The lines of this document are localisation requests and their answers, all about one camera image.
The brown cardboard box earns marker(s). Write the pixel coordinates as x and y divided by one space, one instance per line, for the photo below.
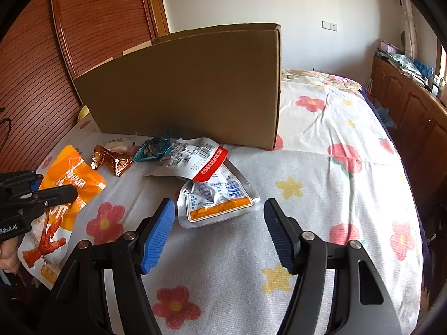
220 82

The blue cloth beside bed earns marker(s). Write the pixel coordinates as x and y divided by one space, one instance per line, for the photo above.
385 118

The clutter pile on cabinet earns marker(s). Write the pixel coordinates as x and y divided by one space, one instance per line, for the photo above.
420 73

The wooden side cabinet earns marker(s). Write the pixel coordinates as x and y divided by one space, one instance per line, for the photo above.
419 136

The copper foil candy wrapper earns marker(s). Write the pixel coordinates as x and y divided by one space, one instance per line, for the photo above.
118 163

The white snack pack red stripe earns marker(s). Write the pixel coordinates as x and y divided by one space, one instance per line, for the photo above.
195 159

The wooden slatted wardrobe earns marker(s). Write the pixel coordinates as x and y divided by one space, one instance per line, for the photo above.
49 45

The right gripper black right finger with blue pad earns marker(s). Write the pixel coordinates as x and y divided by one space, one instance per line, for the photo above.
360 304

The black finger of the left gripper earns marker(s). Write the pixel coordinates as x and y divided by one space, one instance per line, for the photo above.
52 197

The teal foil snack pack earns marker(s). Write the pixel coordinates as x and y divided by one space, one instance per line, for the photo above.
153 148

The white snack pack orange stripe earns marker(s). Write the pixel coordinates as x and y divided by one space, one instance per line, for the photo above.
226 195

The orange chicken feet snack bag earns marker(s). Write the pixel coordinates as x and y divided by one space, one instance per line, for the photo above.
45 246

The person's left hand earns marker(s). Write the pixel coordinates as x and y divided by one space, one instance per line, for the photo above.
9 261

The yellow plush toy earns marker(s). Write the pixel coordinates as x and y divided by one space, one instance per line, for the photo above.
84 111

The patterned white curtain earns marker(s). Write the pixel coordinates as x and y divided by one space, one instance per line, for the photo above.
411 42

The small white snack pack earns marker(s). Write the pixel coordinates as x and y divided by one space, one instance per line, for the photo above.
122 146

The white wall socket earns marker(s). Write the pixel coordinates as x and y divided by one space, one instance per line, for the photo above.
329 26

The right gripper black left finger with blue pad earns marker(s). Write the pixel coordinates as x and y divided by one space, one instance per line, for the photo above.
80 287

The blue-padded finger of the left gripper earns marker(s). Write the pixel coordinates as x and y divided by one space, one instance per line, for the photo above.
36 183

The floral white bed sheet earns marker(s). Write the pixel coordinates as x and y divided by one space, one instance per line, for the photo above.
335 170

